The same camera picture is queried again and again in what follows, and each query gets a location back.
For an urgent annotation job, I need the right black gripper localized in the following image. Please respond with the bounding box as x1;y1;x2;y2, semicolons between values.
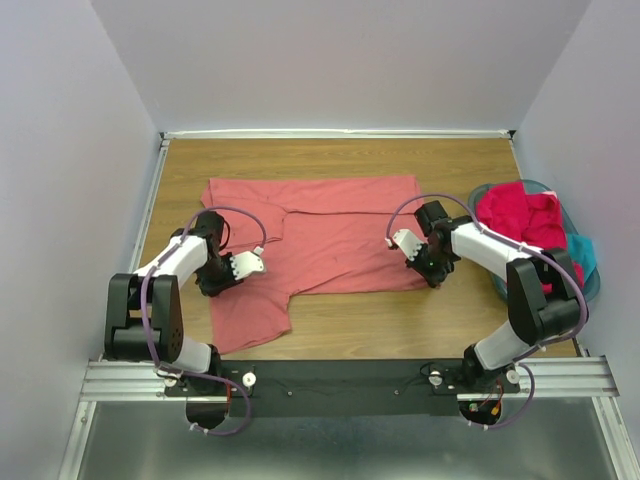
405;241;452;287

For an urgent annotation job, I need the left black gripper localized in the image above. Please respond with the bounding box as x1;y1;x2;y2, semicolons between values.
196;251;244;297

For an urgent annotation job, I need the salmon pink t shirt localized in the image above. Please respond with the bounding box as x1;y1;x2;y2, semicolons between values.
201;176;425;354

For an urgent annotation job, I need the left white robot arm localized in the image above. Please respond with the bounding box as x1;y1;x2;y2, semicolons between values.
104;209;265;395

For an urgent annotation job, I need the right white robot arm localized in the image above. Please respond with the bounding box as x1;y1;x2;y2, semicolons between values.
387;201;589;392

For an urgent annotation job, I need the magenta t shirt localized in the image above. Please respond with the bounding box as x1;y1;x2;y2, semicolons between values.
474;182;586;291

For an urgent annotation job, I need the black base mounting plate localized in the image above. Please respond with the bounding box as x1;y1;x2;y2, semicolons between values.
164;359;520;426

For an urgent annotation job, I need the teal t shirt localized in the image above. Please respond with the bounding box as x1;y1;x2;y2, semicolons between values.
567;233;597;280

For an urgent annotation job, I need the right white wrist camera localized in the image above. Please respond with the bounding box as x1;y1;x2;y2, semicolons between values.
391;229;425;261

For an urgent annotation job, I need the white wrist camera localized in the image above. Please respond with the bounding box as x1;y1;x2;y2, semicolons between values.
391;229;425;261
230;247;267;281

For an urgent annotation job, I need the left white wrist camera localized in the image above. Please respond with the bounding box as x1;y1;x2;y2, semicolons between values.
230;247;267;281

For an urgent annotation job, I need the aluminium front rail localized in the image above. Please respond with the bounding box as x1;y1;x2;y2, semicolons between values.
81;357;619;402

